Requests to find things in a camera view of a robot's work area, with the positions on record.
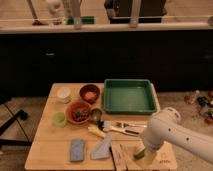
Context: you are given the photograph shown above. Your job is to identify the light green cup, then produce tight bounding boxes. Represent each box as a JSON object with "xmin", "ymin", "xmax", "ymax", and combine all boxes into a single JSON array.
[{"xmin": 52, "ymin": 112, "xmax": 67, "ymax": 128}]

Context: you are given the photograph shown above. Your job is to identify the orange bowl with beans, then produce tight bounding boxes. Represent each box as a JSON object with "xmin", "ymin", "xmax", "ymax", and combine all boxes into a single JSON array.
[{"xmin": 66, "ymin": 101, "xmax": 91, "ymax": 125}]

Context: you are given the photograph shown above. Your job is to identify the green box on counter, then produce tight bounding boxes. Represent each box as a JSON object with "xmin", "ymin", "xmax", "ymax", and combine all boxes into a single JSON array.
[{"xmin": 66, "ymin": 16, "xmax": 95, "ymax": 25}]

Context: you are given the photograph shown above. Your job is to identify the wooden block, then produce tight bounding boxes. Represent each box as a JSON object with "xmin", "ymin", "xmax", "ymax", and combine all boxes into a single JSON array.
[{"xmin": 111, "ymin": 143, "xmax": 127, "ymax": 171}]

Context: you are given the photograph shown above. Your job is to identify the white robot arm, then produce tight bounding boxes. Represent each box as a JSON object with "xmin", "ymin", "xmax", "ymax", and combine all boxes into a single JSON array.
[{"xmin": 140, "ymin": 107, "xmax": 213, "ymax": 165}]

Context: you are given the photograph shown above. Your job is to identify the green pepper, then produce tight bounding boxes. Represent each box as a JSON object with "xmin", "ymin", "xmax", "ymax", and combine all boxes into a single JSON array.
[{"xmin": 133, "ymin": 150, "xmax": 145, "ymax": 160}]

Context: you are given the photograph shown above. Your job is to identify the black chair base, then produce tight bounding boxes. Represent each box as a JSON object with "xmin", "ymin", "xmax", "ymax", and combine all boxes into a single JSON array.
[{"xmin": 0, "ymin": 103, "xmax": 32, "ymax": 148}]

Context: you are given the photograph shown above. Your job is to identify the small metal cup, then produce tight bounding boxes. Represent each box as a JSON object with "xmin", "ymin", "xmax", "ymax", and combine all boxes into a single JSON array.
[{"xmin": 91, "ymin": 108, "xmax": 102, "ymax": 124}]

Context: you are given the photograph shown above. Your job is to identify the dark red bowl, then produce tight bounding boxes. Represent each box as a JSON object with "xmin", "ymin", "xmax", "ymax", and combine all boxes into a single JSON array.
[{"xmin": 79, "ymin": 84, "xmax": 100, "ymax": 104}]

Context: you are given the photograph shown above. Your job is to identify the silver fork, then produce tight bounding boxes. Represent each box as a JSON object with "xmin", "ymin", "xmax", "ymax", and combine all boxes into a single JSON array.
[{"xmin": 116, "ymin": 122, "xmax": 147, "ymax": 128}]

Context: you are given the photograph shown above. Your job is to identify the white cup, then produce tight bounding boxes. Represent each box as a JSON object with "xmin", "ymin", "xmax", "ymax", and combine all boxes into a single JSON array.
[{"xmin": 57, "ymin": 87, "xmax": 71, "ymax": 103}]

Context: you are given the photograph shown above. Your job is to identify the person in dark clothes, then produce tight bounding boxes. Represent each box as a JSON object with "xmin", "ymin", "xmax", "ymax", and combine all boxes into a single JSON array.
[{"xmin": 104, "ymin": 0, "xmax": 166, "ymax": 24}]

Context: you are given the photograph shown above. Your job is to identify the blue sponge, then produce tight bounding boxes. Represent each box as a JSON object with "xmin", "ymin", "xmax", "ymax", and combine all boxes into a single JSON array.
[{"xmin": 70, "ymin": 139, "xmax": 85, "ymax": 162}]

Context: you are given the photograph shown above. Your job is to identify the green plastic tray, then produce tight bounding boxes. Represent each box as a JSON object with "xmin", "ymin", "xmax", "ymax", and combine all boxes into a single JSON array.
[{"xmin": 103, "ymin": 79, "xmax": 157, "ymax": 115}]

